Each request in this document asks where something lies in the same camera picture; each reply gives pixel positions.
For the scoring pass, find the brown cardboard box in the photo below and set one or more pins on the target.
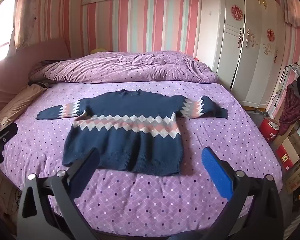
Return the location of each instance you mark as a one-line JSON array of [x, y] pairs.
[[298, 177]]

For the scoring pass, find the tan pillow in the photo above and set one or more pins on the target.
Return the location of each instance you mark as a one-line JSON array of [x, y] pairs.
[[20, 102]]

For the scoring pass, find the bed with purple dotted sheet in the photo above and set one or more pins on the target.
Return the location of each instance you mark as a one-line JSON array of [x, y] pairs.
[[215, 142]]

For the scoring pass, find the red cylinder canister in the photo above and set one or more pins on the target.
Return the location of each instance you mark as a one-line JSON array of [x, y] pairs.
[[267, 128]]

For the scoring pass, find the red and white box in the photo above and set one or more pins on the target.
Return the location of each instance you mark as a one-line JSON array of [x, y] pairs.
[[285, 156]]

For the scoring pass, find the pink patterned curtain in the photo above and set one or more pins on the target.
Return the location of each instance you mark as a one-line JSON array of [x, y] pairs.
[[297, 12]]

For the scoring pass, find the white wardrobe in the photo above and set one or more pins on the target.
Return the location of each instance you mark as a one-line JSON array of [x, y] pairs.
[[230, 55]]

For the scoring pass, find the pink window curtain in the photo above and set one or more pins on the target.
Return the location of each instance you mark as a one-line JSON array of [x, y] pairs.
[[27, 17]]

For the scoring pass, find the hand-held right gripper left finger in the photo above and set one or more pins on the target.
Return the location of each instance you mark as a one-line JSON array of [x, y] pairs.
[[83, 170]]

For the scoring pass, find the purple dotted duvet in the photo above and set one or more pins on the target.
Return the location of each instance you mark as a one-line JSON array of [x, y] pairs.
[[140, 65]]

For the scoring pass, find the navy diamond-pattern knit sweater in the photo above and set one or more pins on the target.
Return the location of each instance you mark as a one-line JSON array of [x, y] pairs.
[[130, 105]]

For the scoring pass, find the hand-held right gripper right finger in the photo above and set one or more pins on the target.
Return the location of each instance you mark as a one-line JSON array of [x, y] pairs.
[[215, 172]]

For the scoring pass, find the yellow object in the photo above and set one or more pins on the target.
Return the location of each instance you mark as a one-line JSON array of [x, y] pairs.
[[101, 51]]

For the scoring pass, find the dark red hanging clothes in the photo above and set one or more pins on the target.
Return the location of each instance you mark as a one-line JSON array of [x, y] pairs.
[[292, 107]]

